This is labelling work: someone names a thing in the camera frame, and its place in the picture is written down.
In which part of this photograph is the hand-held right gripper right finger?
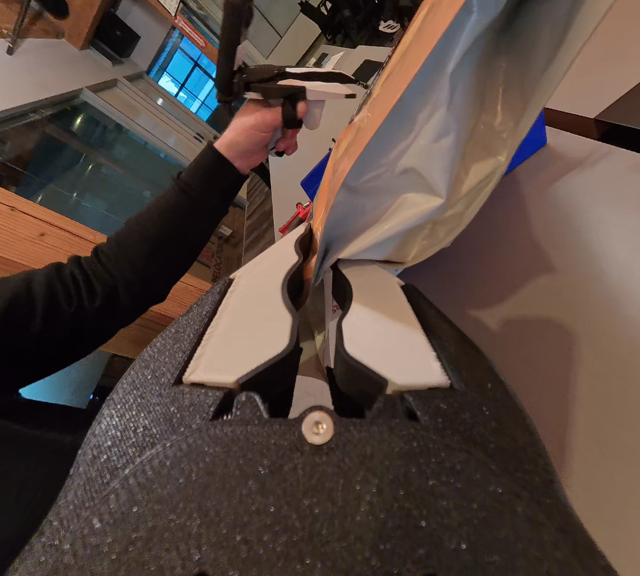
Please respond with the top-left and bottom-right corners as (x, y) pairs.
(329, 260), (452, 397)

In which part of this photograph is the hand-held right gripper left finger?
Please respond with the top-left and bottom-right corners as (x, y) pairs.
(181, 223), (314, 390)

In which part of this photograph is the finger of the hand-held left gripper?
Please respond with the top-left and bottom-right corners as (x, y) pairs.
(276, 79), (359, 101)
(284, 67), (370, 86)

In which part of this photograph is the toy building set bag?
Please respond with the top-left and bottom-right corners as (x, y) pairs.
(302, 0), (640, 372)

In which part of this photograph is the blue plastic bin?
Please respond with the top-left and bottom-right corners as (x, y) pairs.
(300, 110), (548, 202)

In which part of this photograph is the person's left forearm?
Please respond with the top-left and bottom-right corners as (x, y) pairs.
(0, 141), (250, 389)

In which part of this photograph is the person's left hand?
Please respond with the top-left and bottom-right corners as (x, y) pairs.
(214, 101), (308, 175)

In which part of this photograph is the cardboard box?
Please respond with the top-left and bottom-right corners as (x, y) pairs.
(194, 220), (247, 287)

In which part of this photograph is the red plastic object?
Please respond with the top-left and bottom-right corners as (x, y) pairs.
(278, 203), (314, 237)

